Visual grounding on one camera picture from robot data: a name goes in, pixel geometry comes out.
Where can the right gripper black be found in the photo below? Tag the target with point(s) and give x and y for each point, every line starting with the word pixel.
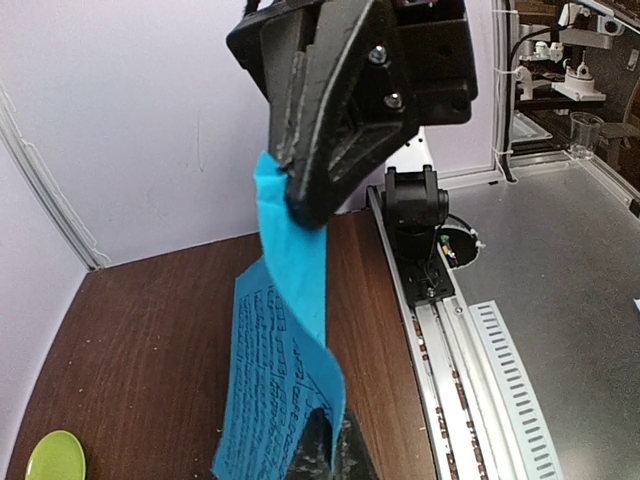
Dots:
pixel 340 100

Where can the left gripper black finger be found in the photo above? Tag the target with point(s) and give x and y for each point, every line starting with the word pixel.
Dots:
pixel 324 453

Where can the blue sheet music paper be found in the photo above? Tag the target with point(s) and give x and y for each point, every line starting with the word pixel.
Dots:
pixel 280 366

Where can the white background equipment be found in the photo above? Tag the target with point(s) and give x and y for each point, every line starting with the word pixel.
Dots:
pixel 577 58

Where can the clear plastic cup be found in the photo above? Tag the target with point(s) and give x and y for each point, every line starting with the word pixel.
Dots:
pixel 584 135

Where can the green plastic plate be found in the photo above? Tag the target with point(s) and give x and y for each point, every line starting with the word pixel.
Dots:
pixel 58 455

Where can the aluminium front rail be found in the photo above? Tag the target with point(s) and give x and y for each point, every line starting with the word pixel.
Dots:
pixel 526 355

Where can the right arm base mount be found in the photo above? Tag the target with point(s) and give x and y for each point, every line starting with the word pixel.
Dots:
pixel 426 280

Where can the right aluminium frame post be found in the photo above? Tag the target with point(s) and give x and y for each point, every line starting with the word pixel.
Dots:
pixel 29 162

